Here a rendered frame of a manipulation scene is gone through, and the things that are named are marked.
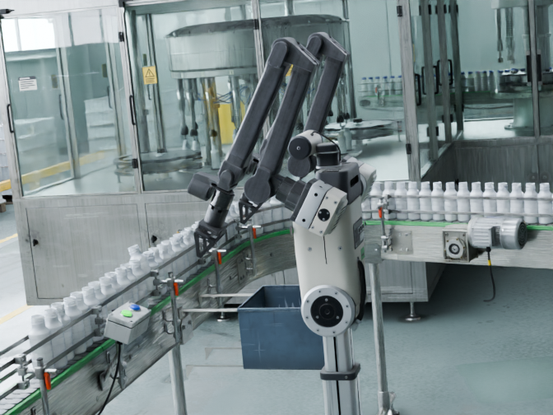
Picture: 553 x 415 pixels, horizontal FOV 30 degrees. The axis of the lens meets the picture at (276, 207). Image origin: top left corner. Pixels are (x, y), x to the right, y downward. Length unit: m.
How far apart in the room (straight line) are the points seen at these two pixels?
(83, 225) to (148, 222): 0.48
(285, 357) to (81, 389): 0.84
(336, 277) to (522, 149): 5.29
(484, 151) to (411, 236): 3.66
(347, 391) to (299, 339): 0.45
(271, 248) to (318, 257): 1.60
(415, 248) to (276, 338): 1.23
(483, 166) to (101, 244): 3.05
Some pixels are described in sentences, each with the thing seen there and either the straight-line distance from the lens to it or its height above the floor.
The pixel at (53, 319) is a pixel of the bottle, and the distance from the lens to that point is 2.96.
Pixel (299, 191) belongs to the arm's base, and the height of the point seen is 1.44.
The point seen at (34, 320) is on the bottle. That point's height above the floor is 1.16.
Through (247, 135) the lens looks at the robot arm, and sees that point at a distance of 2.83.
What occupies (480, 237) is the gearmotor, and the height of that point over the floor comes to 0.98.
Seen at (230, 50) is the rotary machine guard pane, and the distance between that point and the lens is 6.56.
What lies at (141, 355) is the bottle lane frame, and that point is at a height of 0.88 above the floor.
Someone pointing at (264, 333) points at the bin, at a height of 0.86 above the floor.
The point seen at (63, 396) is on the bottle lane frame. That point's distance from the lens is 2.95.
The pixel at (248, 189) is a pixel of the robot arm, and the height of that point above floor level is 1.46.
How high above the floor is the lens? 1.88
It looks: 10 degrees down
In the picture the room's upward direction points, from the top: 5 degrees counter-clockwise
